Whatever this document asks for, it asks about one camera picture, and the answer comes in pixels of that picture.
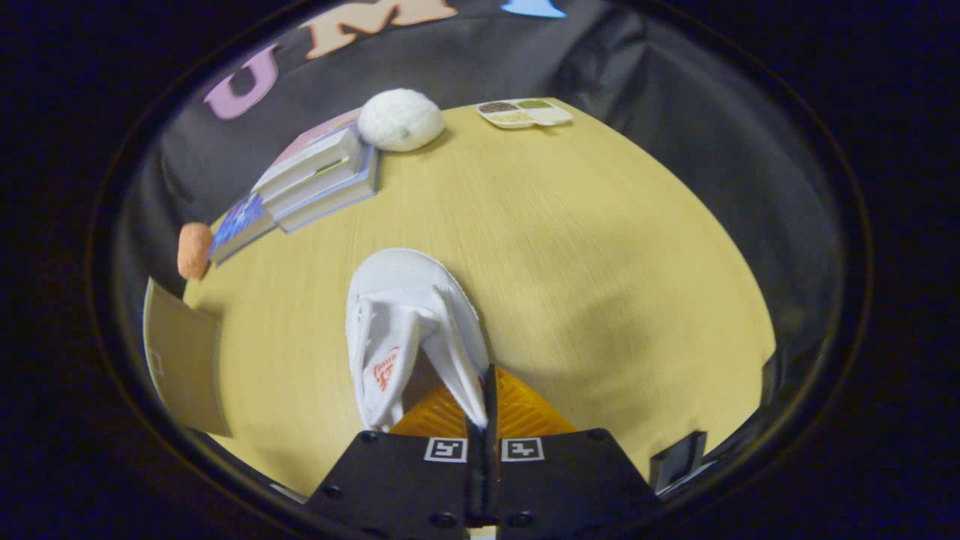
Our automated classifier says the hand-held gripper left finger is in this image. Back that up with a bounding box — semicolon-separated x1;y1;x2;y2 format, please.
303;381;485;540

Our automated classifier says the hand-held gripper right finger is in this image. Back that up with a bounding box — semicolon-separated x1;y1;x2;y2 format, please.
484;364;662;540

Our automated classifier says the white canvas shoe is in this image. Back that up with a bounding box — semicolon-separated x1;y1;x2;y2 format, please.
345;248;491;433

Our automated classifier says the brown cardboard storage box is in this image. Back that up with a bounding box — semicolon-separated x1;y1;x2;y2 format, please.
142;277;234;439

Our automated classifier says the black block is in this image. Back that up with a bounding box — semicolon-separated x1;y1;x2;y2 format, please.
649;430;708;493

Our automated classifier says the grey-blue hardcover book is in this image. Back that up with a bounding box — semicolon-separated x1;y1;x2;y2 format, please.
274;144;380;234

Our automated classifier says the white paperback book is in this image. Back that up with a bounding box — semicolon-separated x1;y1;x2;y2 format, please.
251;126;370;205

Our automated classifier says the white compartment tray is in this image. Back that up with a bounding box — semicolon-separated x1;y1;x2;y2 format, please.
476;98;574;130

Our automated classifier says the white fluffy ball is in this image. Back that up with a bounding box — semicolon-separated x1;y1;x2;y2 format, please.
358;88;446;153

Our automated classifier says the orange fuzzy ball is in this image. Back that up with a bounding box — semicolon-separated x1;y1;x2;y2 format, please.
177;222;215;281

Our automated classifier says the pink cover book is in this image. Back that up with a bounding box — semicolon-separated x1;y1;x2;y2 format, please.
268;108;365;170

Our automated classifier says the black backdrop cloth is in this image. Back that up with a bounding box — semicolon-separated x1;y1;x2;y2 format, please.
112;0;853;458

